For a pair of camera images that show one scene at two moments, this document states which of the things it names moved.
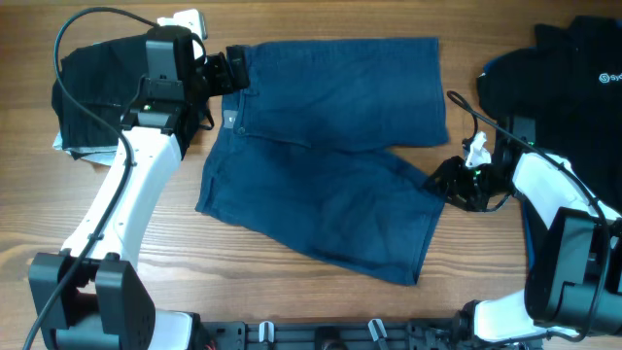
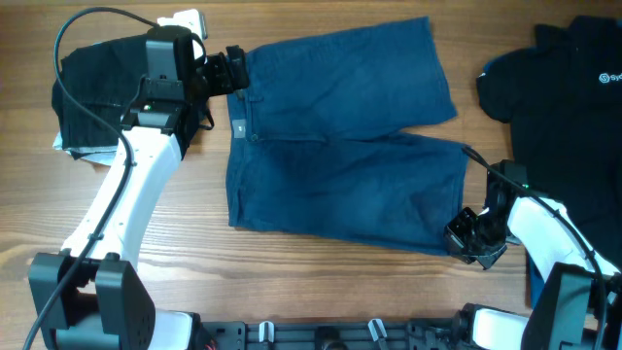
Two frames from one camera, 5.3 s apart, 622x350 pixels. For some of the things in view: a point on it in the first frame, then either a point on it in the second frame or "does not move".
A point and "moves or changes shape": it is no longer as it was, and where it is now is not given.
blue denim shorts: [305, 154] moves or changes shape
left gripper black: [224, 83] does not move
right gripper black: [450, 172] to [455, 239]
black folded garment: [105, 77] does not move
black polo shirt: [570, 84] does not move
